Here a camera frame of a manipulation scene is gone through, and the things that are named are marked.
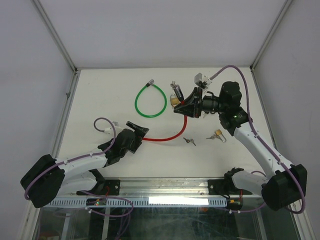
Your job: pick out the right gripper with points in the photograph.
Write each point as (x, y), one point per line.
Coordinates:
(191, 106)

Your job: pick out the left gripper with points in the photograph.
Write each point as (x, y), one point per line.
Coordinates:
(140, 133)

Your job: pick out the black keys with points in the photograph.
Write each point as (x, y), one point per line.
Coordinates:
(205, 114)

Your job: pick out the large brass padlock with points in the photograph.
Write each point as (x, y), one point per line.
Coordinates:
(174, 100)

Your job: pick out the red cable lock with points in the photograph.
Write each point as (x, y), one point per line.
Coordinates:
(185, 119)

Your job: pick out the green lock keys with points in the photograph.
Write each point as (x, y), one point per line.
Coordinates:
(189, 140)

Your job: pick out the small brass padlock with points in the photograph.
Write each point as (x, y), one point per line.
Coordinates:
(219, 135)

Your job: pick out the small padlock key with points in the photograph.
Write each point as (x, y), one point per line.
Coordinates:
(212, 137)

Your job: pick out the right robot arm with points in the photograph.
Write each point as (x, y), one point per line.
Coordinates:
(282, 183)

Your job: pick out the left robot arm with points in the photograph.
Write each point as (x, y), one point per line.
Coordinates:
(55, 177)

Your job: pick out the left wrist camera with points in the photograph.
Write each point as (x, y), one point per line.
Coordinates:
(110, 130)

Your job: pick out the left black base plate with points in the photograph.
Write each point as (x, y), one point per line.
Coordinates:
(110, 187)

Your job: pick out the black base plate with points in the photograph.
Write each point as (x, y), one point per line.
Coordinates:
(110, 187)
(217, 186)

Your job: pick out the white slotted cable duct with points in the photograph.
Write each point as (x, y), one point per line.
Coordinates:
(138, 202)

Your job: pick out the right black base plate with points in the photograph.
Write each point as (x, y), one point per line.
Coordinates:
(217, 186)

